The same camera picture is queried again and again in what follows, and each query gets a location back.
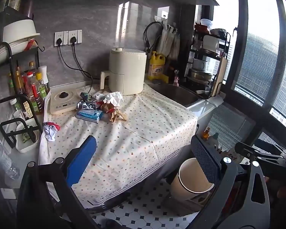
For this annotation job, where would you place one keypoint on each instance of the hanging plastic bags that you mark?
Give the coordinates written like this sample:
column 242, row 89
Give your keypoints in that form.
column 168, row 43

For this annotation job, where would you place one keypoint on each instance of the red and white paper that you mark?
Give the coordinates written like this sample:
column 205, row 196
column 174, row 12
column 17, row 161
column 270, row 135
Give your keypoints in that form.
column 50, row 131

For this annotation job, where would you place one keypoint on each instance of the clear plastic water bottle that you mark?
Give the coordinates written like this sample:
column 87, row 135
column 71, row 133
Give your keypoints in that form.
column 2, row 157

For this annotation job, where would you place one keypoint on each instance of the steel pot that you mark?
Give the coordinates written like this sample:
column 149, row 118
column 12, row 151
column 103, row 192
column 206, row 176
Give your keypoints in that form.
column 199, row 75

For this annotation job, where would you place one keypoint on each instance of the steel sink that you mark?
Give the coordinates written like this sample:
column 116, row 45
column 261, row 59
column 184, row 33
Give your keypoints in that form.
column 178, row 95

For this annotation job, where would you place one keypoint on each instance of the yellow detergent bottle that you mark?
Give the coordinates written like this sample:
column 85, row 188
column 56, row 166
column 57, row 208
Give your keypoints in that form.
column 156, row 66

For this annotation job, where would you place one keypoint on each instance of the cream induction cooker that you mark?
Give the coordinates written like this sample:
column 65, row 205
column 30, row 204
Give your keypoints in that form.
column 62, row 102

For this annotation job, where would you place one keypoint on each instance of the white tissue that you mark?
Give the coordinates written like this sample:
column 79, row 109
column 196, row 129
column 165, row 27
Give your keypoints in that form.
column 113, row 98

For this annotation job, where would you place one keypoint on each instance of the dark green wrapper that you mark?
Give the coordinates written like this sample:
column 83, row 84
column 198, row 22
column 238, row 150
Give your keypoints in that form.
column 87, row 96

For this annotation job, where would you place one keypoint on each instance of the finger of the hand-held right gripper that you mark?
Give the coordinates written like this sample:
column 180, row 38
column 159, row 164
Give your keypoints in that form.
column 264, row 153

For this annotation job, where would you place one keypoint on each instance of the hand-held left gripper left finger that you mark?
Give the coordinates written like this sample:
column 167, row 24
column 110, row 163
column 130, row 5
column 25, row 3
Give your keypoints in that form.
column 82, row 161

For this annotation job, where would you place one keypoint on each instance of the row of seasoning bottles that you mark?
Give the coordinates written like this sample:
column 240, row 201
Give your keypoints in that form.
column 32, row 88

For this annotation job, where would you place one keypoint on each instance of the floral white tablecloth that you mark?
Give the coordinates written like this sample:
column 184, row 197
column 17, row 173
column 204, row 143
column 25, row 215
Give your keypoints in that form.
column 138, row 133

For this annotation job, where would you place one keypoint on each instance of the silver foil wrapper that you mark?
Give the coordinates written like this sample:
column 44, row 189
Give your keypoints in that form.
column 85, row 105

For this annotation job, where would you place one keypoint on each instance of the white bowl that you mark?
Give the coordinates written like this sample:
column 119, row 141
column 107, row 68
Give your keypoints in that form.
column 19, row 32

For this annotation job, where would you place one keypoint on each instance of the blue paper box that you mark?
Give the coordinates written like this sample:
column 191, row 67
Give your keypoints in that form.
column 89, row 116

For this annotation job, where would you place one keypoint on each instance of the cream air fryer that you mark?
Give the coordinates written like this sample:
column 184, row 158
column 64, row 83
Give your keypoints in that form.
column 127, row 71

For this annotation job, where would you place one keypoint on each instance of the white pot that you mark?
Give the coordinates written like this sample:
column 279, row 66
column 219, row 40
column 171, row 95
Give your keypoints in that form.
column 199, row 64

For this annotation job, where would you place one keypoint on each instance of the white wall socket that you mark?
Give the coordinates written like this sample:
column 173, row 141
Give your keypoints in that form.
column 75, row 37
column 60, row 38

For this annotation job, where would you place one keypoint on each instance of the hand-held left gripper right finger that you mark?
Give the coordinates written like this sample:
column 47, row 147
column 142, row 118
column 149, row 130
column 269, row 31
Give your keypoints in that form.
column 205, row 157

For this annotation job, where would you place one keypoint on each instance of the black dish rack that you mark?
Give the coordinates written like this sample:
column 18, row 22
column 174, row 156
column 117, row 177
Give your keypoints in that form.
column 226, row 43

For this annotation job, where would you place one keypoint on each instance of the white plastic container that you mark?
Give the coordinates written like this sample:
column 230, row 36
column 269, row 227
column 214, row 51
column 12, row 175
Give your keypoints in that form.
column 26, row 143

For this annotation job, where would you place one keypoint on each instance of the white dish cloth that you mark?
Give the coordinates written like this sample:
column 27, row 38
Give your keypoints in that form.
column 218, row 99

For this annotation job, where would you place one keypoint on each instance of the white trash bin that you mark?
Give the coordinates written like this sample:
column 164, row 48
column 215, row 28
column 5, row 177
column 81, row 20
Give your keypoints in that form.
column 190, row 181

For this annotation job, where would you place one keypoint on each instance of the orange bottle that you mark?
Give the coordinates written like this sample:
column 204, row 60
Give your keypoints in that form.
column 206, row 133

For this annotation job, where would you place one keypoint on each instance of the white wall hook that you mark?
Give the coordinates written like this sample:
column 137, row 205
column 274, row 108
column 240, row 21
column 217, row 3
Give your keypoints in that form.
column 158, row 18

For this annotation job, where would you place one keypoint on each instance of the wooden cutting board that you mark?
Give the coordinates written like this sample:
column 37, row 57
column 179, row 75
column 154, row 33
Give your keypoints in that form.
column 219, row 76

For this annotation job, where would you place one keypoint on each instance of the pink figurine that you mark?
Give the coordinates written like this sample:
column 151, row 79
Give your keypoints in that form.
column 176, row 80

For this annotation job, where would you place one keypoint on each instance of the white window blinds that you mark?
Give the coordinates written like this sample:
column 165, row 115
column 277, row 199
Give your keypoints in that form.
column 259, row 59

